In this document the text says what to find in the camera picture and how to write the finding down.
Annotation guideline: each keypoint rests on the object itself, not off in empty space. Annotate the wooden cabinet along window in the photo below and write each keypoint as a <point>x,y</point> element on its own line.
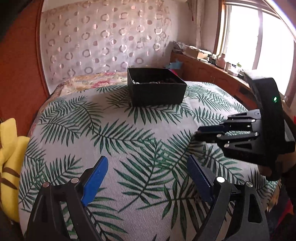
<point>196,70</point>

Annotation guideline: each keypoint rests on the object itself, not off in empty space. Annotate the wooden headboard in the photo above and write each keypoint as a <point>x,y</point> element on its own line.
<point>23,85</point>

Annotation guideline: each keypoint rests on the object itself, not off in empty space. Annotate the teal plush toy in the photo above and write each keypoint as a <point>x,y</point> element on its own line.
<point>177,65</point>

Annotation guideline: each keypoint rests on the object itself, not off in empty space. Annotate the yellow plush toy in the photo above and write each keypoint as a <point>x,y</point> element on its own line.
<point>13,148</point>

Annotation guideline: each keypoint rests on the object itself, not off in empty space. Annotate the cardboard box on cabinet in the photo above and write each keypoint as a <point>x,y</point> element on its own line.
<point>197,53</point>

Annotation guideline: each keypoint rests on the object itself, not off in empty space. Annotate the black open storage box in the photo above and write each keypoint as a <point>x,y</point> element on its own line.
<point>161,87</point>

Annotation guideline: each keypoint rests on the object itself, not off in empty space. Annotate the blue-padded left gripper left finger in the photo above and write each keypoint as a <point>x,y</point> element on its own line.
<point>46,220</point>

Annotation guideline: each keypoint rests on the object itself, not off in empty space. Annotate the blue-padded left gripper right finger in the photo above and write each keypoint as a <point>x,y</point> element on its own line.
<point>248,221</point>

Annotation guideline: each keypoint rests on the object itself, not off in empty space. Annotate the circle-patterned sheer curtain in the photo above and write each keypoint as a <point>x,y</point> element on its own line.
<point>90,37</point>

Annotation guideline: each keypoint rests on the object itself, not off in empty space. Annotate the palm leaf print cloth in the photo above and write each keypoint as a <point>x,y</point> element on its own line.
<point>147,193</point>

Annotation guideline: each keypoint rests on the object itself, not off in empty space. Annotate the pink bottle on cabinet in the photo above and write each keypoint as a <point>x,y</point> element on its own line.
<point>220,61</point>

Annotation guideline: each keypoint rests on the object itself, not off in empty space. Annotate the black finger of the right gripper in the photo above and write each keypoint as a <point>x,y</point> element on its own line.
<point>247,121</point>
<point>244,146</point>

